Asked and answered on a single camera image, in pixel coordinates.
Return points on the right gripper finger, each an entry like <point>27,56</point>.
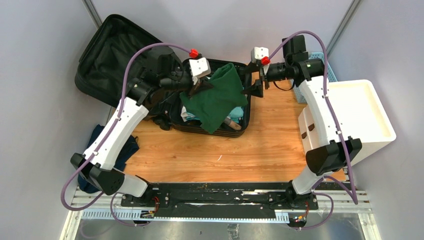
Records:
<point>252,67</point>
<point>256,90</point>

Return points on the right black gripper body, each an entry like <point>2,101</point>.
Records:
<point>276,71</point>

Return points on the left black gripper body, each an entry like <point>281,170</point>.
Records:
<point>178,80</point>

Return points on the black ribbed hard-shell suitcase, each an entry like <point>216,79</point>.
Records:
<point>101,68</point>

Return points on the dark green garment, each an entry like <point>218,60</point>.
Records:
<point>212,106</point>

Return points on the light blue plastic basket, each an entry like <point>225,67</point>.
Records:
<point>315,58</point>

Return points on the white three-drawer storage unit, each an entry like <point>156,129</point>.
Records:
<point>358,110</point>

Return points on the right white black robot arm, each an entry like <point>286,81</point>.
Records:
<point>303,58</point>

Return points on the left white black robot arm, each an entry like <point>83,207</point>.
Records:
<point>97,163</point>

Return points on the light teal folded garment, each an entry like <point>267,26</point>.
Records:
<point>236,115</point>

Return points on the white folded garment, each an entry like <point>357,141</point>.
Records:
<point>185,115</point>

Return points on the dark blue cloth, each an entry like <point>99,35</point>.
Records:
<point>129,149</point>

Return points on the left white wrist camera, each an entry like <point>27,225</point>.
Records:
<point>199,67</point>

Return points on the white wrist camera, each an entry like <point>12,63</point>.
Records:
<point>260,59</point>
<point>199,67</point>

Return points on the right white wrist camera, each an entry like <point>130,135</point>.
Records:
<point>260,59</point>

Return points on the right aluminium frame post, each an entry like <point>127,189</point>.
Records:
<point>343,24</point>

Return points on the aluminium frame post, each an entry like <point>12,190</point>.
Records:
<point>343,24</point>
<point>92,12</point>

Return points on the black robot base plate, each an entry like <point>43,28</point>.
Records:
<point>220,200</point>

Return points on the left aluminium frame post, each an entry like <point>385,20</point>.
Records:
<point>92,12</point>

